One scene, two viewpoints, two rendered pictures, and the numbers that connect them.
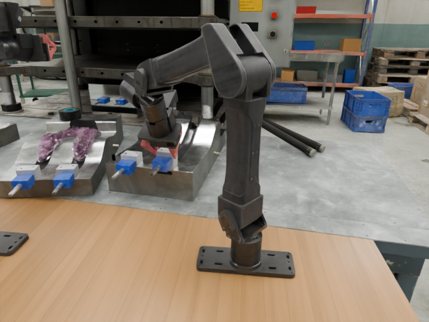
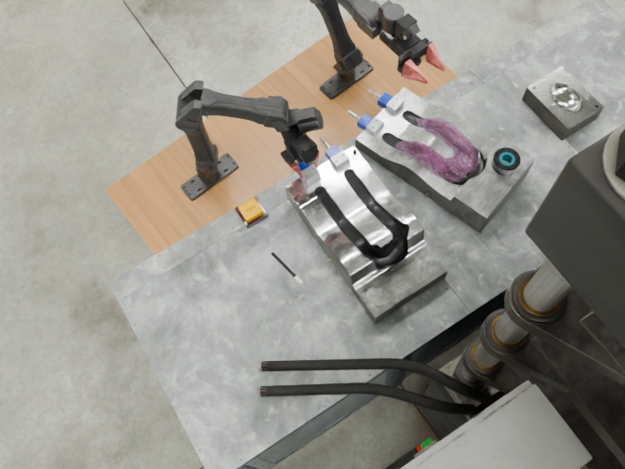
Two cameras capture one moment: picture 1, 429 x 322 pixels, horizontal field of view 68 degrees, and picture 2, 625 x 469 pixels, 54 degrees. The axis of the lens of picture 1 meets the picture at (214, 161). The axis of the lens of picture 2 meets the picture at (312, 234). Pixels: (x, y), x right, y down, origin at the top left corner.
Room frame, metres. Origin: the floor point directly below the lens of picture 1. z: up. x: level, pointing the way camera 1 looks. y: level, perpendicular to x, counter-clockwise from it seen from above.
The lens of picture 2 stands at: (1.57, -0.42, 2.60)
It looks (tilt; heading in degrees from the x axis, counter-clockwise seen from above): 67 degrees down; 145
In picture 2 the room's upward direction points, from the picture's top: 10 degrees counter-clockwise
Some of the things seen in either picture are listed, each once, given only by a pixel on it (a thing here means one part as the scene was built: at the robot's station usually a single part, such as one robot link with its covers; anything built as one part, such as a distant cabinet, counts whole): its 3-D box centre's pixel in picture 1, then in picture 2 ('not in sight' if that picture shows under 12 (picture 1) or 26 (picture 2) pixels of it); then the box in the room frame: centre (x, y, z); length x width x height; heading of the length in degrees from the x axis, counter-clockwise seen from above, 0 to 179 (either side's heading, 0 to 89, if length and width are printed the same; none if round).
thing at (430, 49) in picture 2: not in sight; (429, 61); (0.94, 0.52, 1.20); 0.09 x 0.07 x 0.07; 175
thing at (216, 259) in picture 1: (246, 247); (207, 171); (0.53, -0.07, 0.84); 0.20 x 0.07 x 0.08; 85
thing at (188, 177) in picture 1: (176, 145); (364, 228); (1.06, 0.13, 0.87); 0.50 x 0.26 x 0.14; 168
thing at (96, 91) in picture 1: (133, 92); not in sight; (1.95, 0.50, 0.87); 0.50 x 0.27 x 0.17; 168
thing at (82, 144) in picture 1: (71, 136); (440, 146); (1.04, 0.49, 0.90); 0.26 x 0.18 x 0.08; 5
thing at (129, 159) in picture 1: (124, 168); (331, 151); (0.80, 0.25, 0.89); 0.13 x 0.05 x 0.05; 168
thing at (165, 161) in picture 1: (161, 165); (302, 165); (0.78, 0.14, 0.91); 0.13 x 0.05 x 0.05; 168
